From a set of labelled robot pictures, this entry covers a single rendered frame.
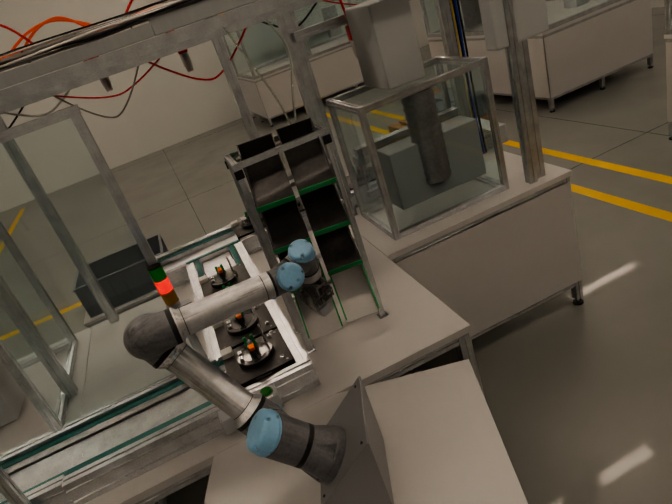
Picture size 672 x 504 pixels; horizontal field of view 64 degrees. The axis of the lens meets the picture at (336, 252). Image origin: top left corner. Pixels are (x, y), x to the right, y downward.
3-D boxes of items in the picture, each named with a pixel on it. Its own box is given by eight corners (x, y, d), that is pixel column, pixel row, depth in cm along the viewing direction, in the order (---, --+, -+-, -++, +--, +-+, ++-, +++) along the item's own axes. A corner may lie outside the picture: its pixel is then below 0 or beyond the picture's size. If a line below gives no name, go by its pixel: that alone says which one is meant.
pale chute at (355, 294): (379, 310, 200) (379, 307, 196) (346, 322, 200) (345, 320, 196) (353, 244, 209) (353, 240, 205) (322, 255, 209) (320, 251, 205)
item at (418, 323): (471, 331, 199) (470, 324, 198) (70, 537, 171) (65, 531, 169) (339, 221, 323) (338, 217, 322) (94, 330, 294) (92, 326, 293)
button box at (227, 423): (284, 406, 183) (278, 393, 180) (226, 436, 179) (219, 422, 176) (279, 395, 189) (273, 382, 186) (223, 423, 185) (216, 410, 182)
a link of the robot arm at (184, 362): (277, 463, 147) (112, 341, 137) (267, 449, 161) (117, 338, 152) (304, 426, 150) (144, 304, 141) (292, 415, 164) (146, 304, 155)
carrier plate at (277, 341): (295, 362, 194) (293, 358, 193) (233, 393, 190) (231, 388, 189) (279, 331, 215) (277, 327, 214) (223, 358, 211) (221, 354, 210)
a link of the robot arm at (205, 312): (111, 326, 128) (297, 250, 143) (116, 325, 138) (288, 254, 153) (131, 371, 128) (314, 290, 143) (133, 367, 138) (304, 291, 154)
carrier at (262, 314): (278, 330, 216) (267, 304, 211) (222, 356, 212) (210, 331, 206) (265, 304, 238) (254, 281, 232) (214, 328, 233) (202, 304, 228)
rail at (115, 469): (321, 384, 194) (311, 361, 189) (77, 507, 177) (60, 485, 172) (316, 376, 198) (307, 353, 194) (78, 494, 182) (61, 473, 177)
